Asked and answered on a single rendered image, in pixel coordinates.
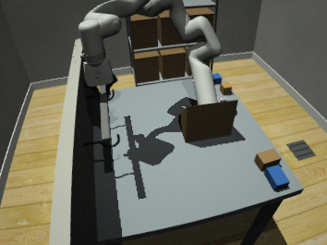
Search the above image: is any grey wall panel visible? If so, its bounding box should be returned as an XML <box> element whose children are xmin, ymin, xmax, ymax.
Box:
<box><xmin>49</xmin><ymin>39</ymin><xmax>100</xmax><ymax>245</ymax></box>

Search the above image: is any blue rectangular block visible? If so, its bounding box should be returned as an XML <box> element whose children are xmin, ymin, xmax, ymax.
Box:
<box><xmin>264</xmin><ymin>165</ymin><xmax>290</xmax><ymax>191</ymax></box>
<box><xmin>212</xmin><ymin>73</ymin><xmax>222</xmax><ymax>84</ymax></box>

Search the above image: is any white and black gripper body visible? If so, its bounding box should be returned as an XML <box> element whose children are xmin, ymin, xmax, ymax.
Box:
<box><xmin>83</xmin><ymin>56</ymin><xmax>114</xmax><ymax>87</ymax></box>

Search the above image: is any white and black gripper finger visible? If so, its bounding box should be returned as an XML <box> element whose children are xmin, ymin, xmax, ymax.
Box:
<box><xmin>105</xmin><ymin>74</ymin><xmax>117</xmax><ymax>99</ymax></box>
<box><xmin>84</xmin><ymin>79</ymin><xmax>100</xmax><ymax>100</ymax></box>

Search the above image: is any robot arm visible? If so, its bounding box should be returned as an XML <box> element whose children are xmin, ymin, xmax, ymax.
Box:
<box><xmin>79</xmin><ymin>0</ymin><xmax>226</xmax><ymax>105</ymax></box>

